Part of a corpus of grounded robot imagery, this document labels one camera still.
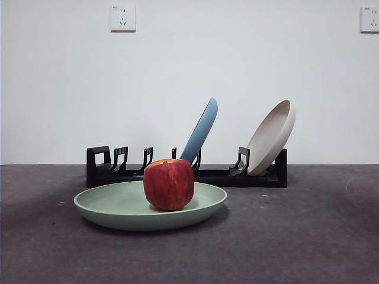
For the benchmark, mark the red apple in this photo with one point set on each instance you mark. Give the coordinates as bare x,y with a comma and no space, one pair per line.
168,186

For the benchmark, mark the green plate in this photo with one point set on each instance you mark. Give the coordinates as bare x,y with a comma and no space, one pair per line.
118,207

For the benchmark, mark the blue plate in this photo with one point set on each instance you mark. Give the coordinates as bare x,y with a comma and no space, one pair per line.
201,133

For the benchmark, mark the beige plate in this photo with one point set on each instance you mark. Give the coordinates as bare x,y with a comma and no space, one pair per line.
272,139

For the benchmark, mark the black plate rack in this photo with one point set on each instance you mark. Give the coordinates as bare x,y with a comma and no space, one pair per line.
97,174

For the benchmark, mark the white wall socket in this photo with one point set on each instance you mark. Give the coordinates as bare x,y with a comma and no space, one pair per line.
123,18
370,19

